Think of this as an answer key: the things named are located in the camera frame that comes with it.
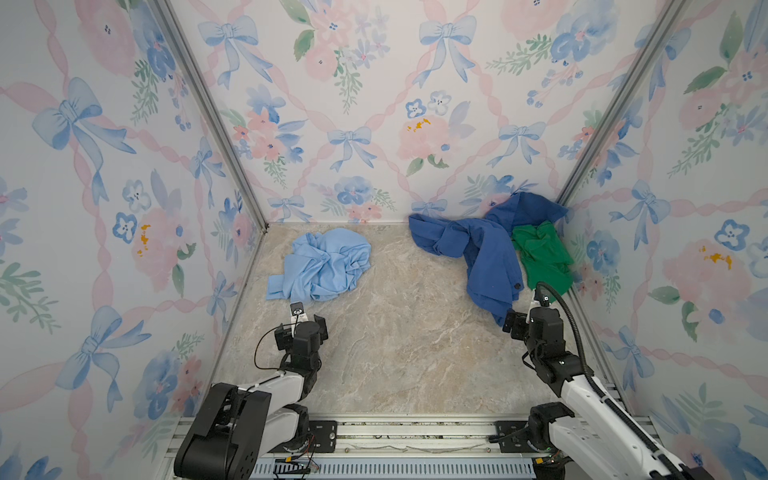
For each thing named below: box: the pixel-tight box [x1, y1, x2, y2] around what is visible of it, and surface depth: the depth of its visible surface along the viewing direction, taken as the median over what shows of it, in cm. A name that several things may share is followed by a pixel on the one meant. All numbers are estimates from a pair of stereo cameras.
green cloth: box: [512, 221, 574, 302], surface depth 109 cm
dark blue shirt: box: [409, 192, 568, 326], surface depth 106 cm
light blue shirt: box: [266, 228, 372, 303], surface depth 102 cm
